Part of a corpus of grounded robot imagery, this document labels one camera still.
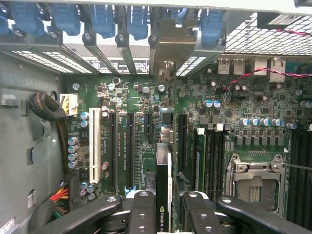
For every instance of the white power connector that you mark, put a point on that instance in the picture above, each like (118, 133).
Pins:
(69, 104)

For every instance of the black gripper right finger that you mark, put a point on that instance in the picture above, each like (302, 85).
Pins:
(202, 217)

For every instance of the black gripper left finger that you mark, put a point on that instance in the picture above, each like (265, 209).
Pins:
(142, 214)

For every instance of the short black expansion slot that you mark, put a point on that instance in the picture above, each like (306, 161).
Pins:
(148, 124)

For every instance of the black open PC case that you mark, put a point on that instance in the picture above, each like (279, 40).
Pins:
(29, 46)

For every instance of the metal CPU socket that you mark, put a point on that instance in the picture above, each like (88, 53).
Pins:
(253, 190)

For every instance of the thin socket locking lever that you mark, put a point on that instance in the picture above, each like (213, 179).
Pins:
(299, 167)

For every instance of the grey power supply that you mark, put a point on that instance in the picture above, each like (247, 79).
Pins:
(19, 146)

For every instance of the green motherboard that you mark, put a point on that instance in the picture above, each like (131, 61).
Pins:
(190, 97)

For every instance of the white expansion slot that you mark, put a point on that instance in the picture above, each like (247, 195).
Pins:
(95, 146)

